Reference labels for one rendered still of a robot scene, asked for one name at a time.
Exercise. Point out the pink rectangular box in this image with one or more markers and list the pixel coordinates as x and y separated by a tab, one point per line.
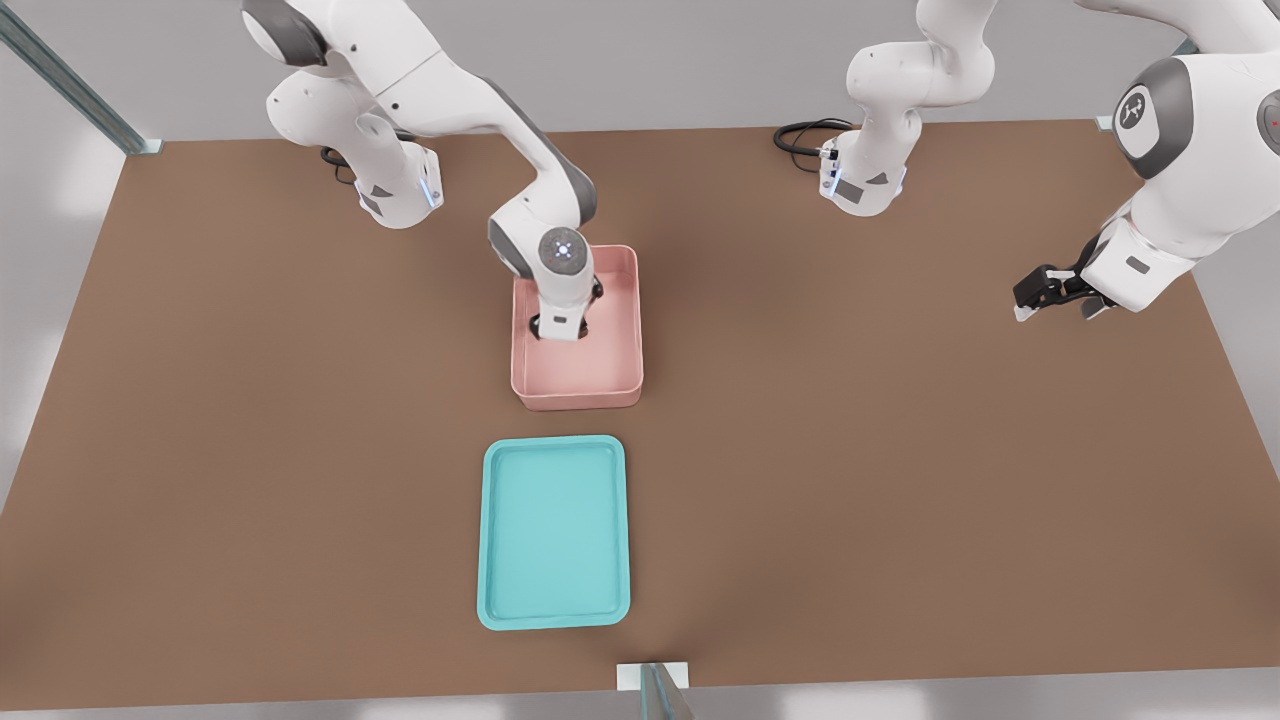
600	375

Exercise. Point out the pale blue-green tray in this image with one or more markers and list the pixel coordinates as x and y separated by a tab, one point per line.
553	535

